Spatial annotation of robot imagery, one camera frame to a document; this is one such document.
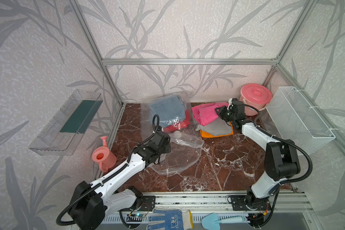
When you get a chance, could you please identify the grey white garment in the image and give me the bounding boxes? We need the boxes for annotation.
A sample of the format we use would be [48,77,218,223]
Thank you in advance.
[194,118,233,138]

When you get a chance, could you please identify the pink garment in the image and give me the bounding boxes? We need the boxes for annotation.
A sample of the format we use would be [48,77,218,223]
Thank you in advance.
[192,103,229,126]

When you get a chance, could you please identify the orange trousers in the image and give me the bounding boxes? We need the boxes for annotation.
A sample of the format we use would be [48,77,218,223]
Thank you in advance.
[199,101,234,139]

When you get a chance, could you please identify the clear plastic vacuum bag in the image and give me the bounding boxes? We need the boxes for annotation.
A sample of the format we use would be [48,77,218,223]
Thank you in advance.
[140,91,204,175]

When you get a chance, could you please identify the blue towel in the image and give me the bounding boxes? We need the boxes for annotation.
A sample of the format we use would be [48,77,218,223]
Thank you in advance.
[149,94,186,128]

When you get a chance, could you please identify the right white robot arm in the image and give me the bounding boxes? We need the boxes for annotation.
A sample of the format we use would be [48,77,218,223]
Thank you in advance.
[215,98,313,210]

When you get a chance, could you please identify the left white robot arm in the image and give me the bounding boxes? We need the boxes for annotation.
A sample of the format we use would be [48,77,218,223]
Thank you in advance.
[56,130,171,230]

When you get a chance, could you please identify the red garment in bag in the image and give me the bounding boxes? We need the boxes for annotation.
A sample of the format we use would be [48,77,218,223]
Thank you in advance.
[163,109,191,133]

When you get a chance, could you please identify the pink lidded bucket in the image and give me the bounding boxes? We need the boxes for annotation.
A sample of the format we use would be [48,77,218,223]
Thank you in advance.
[240,83,273,111]

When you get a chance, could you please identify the pink watering can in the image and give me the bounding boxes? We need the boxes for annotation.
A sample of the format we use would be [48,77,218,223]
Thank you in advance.
[92,136,117,173]

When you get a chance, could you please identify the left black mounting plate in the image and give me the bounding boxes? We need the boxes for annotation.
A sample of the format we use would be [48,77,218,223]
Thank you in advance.
[131,195,156,211]

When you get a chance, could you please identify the black mounting plate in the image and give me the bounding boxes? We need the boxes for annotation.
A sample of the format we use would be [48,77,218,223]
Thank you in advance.
[131,195,156,211]
[228,195,272,212]

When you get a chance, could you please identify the blue dotted work glove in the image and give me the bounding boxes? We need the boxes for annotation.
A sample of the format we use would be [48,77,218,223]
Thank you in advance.
[146,209,194,230]

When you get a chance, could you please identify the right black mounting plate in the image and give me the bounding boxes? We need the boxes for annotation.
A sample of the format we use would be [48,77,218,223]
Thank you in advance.
[228,195,272,212]

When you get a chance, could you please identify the light blue toy shovel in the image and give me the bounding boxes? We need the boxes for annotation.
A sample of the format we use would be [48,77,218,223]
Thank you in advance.
[201,213,245,230]

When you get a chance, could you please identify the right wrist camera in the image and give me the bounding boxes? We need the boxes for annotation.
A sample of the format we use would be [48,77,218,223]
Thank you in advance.
[228,98,238,105]

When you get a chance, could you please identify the white wire mesh basket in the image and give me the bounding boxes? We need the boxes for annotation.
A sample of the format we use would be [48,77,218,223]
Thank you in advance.
[266,86,335,155]

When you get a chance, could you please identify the clear plastic wall shelf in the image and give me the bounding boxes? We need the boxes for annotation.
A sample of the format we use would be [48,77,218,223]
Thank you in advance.
[29,90,103,156]

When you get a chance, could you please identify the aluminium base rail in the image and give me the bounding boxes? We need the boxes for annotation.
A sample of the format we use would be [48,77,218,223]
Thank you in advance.
[70,191,317,216]

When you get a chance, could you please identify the aluminium frame crossbar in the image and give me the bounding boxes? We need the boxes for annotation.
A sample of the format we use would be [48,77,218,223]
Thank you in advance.
[102,58,278,66]

